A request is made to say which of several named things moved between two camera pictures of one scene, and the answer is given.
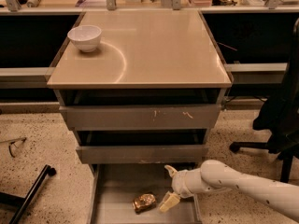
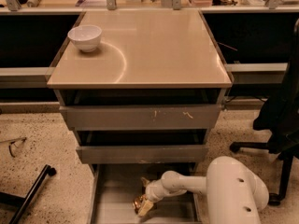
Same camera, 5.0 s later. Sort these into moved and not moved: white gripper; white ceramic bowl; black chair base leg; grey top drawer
Moved: white gripper
Not moved: white ceramic bowl; grey top drawer; black chair base leg
